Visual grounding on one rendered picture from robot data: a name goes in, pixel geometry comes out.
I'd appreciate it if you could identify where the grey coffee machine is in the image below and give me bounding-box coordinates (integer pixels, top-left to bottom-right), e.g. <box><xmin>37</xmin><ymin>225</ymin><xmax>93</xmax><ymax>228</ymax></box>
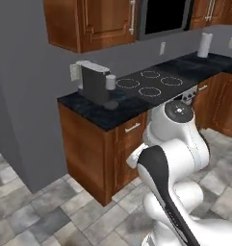
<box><xmin>76</xmin><ymin>60</ymin><xmax>120</xmax><ymax>111</ymax></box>

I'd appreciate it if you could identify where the wooden wall cupboard door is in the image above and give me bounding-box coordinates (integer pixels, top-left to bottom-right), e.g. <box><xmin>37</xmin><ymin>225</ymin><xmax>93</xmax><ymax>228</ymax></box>
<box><xmin>78</xmin><ymin>0</ymin><xmax>139</xmax><ymax>54</ymax></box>

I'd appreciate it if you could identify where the black hob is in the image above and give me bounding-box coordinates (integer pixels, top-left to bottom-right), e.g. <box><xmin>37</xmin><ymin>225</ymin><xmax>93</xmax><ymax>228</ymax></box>
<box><xmin>115</xmin><ymin>64</ymin><xmax>198</xmax><ymax>108</ymax></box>

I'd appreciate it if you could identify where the silver cupboard door handle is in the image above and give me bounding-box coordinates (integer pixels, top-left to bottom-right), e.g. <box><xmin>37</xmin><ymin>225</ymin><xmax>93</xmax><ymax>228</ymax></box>
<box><xmin>128</xmin><ymin>0</ymin><xmax>137</xmax><ymax>36</ymax></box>

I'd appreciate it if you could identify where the silver oven front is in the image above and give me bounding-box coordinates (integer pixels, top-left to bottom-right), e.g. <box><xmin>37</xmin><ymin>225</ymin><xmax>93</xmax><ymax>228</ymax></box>
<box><xmin>175</xmin><ymin>84</ymin><xmax>199</xmax><ymax>107</ymax></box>

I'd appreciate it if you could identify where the white paper towel roll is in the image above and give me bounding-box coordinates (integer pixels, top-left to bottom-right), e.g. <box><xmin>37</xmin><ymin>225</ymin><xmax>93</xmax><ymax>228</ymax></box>
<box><xmin>196</xmin><ymin>32</ymin><xmax>215</xmax><ymax>59</ymax></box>

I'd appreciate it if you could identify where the wooden drawer front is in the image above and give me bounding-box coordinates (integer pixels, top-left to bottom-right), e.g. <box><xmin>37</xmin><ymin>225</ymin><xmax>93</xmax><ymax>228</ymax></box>
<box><xmin>115</xmin><ymin>111</ymin><xmax>148</xmax><ymax>143</ymax></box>

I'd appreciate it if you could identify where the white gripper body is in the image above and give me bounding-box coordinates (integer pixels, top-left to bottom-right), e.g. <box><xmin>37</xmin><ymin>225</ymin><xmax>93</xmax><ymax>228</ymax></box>
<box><xmin>125</xmin><ymin>143</ymin><xmax>150</xmax><ymax>170</ymax></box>

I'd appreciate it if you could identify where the wooden corner base cupboard run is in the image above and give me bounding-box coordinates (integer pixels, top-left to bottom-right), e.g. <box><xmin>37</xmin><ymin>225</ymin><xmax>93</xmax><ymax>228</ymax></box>
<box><xmin>193</xmin><ymin>71</ymin><xmax>232</xmax><ymax>141</ymax></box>

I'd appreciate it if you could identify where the wooden wall cupboard run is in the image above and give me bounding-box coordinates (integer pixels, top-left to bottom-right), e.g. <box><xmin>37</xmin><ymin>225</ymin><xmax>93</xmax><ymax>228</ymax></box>
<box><xmin>189</xmin><ymin>0</ymin><xmax>232</xmax><ymax>31</ymax></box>

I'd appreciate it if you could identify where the black microwave oven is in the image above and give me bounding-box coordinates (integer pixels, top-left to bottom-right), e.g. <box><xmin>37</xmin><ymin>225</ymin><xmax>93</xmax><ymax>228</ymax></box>
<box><xmin>138</xmin><ymin>0</ymin><xmax>194</xmax><ymax>41</ymax></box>

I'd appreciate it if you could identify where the wooden base cupboard door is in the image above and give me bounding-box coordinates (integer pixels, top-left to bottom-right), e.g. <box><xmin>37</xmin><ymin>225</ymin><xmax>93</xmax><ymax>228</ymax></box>
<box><xmin>115</xmin><ymin>135</ymin><xmax>147</xmax><ymax>194</ymax></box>

